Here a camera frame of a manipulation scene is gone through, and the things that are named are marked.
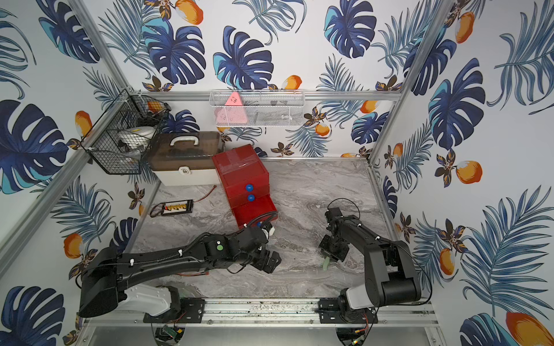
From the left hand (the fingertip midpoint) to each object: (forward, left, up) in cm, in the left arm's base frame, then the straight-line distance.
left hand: (273, 255), depth 74 cm
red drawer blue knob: (+23, +15, +5) cm, 27 cm away
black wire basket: (+35, +63, +17) cm, 75 cm away
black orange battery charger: (+24, +47, -12) cm, 54 cm away
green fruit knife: (+3, -21, -13) cm, 24 cm away
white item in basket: (+32, +53, +21) cm, 66 cm away
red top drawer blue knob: (+28, +12, +6) cm, 31 cm away
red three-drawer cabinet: (+37, +16, +8) cm, 42 cm away
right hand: (+6, -21, -13) cm, 26 cm away
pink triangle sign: (+50, +21, +22) cm, 59 cm away
